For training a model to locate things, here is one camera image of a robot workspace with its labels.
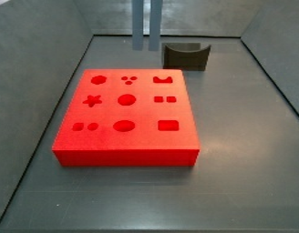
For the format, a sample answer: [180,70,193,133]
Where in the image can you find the dark curved-top block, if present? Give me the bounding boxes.
[162,43,212,71]

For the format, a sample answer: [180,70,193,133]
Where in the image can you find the grey-blue gripper finger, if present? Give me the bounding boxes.
[149,0,162,51]
[133,0,143,50]

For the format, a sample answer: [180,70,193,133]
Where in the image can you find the red shape-sorter block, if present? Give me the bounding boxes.
[52,69,200,167]

